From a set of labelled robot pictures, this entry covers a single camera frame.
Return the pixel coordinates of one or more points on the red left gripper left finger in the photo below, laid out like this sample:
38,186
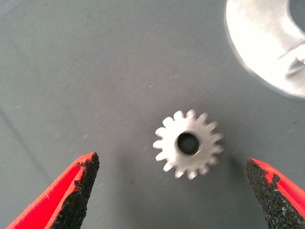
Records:
66,198

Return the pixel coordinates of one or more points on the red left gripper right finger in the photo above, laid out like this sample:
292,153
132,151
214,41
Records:
278,202

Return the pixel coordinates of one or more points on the small steel planetary gear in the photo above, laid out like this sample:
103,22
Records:
207,152

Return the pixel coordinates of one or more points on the round metal carrier plate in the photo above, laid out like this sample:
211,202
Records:
257,43

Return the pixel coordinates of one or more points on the dark grey table cloth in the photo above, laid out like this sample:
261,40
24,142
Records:
95,71

